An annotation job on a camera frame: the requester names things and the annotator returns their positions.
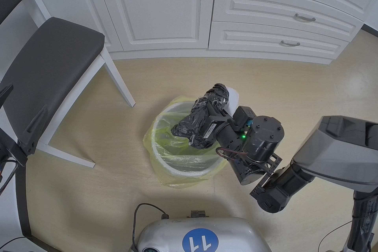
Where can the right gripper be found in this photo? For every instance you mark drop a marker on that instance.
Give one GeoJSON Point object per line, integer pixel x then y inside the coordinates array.
{"type": "Point", "coordinates": [227, 135]}

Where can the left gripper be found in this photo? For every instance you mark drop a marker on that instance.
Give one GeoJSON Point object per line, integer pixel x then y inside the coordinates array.
{"type": "Point", "coordinates": [13, 150]}

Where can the black plastic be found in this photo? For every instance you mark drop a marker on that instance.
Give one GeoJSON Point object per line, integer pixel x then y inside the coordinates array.
{"type": "Point", "coordinates": [197, 118]}

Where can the yellow plastic bag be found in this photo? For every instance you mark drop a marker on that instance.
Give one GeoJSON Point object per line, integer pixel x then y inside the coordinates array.
{"type": "Point", "coordinates": [177, 144]}

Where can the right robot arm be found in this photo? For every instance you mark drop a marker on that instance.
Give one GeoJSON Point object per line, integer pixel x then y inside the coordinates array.
{"type": "Point", "coordinates": [333, 150]}

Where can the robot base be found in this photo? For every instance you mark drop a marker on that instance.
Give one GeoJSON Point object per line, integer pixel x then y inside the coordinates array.
{"type": "Point", "coordinates": [206, 233]}

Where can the white trash bin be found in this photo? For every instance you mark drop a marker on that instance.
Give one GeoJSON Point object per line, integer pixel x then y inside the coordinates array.
{"type": "Point", "coordinates": [189, 172]}

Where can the white chair dark grey seat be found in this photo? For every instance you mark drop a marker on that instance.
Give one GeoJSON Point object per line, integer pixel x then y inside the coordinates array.
{"type": "Point", "coordinates": [59, 61]}

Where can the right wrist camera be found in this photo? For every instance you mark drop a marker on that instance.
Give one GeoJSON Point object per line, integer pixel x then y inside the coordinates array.
{"type": "Point", "coordinates": [243, 116]}

